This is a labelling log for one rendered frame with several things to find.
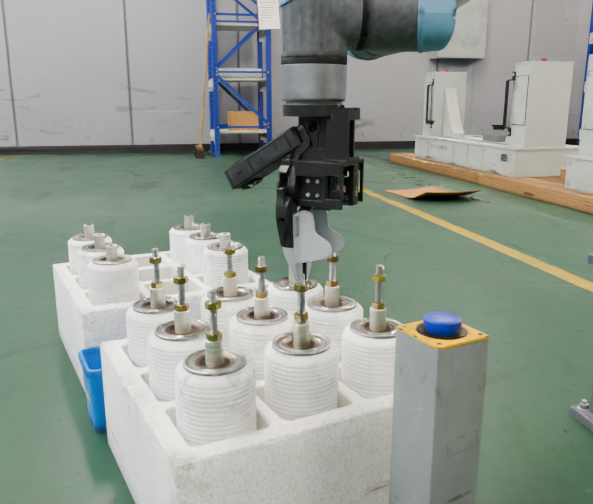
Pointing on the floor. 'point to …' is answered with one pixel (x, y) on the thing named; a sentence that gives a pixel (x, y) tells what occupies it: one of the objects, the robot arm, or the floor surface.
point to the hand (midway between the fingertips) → (297, 270)
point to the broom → (203, 99)
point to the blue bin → (91, 361)
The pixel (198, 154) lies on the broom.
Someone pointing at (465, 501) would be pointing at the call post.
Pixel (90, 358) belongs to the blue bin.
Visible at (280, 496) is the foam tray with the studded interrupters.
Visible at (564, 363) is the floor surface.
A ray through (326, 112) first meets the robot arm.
